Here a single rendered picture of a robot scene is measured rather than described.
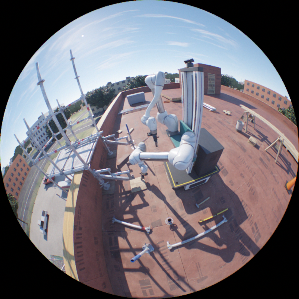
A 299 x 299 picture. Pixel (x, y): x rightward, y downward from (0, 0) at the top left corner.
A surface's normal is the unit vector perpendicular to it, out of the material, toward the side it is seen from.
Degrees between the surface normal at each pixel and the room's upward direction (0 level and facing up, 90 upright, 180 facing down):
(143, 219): 0
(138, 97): 90
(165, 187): 0
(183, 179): 0
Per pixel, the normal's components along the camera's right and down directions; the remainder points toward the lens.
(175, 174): -0.16, -0.73
